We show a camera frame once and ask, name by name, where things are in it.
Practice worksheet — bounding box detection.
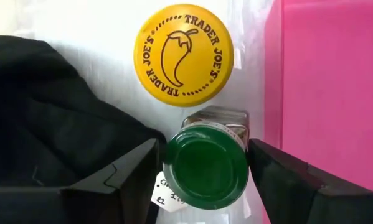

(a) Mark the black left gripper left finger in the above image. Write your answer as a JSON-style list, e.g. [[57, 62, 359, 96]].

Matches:
[[0, 138, 161, 224]]

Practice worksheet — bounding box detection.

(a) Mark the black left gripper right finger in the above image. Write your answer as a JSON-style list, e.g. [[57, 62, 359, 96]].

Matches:
[[246, 138, 373, 224]]

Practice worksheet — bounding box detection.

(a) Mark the green-lid spice jar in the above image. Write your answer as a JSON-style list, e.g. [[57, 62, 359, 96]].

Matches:
[[162, 105, 250, 211]]

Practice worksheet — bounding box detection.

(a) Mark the yellow-lid spice jar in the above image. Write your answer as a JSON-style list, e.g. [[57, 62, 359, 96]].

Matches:
[[133, 3, 235, 108]]

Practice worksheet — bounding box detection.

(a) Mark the black cloth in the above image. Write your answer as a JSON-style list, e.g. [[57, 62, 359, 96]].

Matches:
[[0, 34, 168, 189]]

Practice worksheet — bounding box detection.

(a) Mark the white paper tag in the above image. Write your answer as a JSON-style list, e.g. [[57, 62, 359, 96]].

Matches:
[[151, 170, 190, 214]]

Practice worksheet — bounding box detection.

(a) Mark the pink plastic tray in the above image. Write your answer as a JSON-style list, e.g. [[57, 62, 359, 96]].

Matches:
[[262, 0, 373, 224]]

